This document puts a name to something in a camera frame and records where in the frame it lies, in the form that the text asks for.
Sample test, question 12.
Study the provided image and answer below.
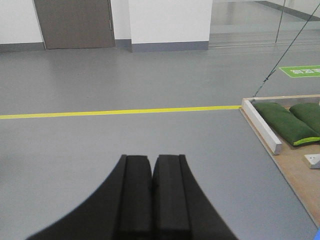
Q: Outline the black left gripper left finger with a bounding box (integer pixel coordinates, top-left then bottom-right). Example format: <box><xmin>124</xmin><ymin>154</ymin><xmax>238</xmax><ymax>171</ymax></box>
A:
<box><xmin>29</xmin><ymin>155</ymin><xmax>153</xmax><ymax>240</ymax></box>

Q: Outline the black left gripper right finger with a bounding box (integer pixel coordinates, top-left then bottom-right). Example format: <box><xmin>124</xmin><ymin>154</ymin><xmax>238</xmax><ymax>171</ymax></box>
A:
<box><xmin>152</xmin><ymin>154</ymin><xmax>237</xmax><ymax>240</ymax></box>

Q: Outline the brown room door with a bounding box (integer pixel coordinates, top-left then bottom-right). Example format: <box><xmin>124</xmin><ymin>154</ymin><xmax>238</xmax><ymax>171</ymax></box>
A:
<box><xmin>34</xmin><ymin>0</ymin><xmax>115</xmax><ymax>49</ymax></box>

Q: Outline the yellow floor tape line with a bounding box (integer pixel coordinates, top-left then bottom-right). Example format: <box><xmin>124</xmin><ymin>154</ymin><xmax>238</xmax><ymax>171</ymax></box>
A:
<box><xmin>0</xmin><ymin>105</ymin><xmax>241</xmax><ymax>120</ymax></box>

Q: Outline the plywood base platform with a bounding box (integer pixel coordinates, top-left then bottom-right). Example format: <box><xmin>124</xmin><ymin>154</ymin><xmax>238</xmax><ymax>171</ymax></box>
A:
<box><xmin>243</xmin><ymin>94</ymin><xmax>320</xmax><ymax>228</ymax></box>

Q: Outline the green sandbag left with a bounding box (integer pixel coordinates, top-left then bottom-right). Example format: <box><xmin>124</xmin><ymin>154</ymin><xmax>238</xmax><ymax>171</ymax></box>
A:
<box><xmin>254</xmin><ymin>102</ymin><xmax>320</xmax><ymax>147</ymax></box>

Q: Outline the white far triangular brace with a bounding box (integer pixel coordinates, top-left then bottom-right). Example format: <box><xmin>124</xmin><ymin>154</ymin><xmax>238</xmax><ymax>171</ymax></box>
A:
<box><xmin>304</xmin><ymin>153</ymin><xmax>320</xmax><ymax>169</ymax></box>

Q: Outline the green floor sign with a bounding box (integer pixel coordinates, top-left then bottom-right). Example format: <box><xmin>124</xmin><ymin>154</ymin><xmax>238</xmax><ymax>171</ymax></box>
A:
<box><xmin>279</xmin><ymin>65</ymin><xmax>320</xmax><ymax>78</ymax></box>

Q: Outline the glass partition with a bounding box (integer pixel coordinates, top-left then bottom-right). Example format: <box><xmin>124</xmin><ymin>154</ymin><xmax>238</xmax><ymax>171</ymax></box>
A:
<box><xmin>209</xmin><ymin>0</ymin><xmax>320</xmax><ymax>47</ymax></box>

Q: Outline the white far edge rail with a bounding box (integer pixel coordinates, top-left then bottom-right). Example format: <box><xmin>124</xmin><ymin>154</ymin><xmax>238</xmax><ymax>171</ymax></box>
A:
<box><xmin>240</xmin><ymin>98</ymin><xmax>282</xmax><ymax>155</ymax></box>

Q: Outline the dark far guy rope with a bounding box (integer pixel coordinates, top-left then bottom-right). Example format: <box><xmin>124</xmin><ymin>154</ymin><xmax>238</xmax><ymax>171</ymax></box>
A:
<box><xmin>252</xmin><ymin>2</ymin><xmax>320</xmax><ymax>100</ymax></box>

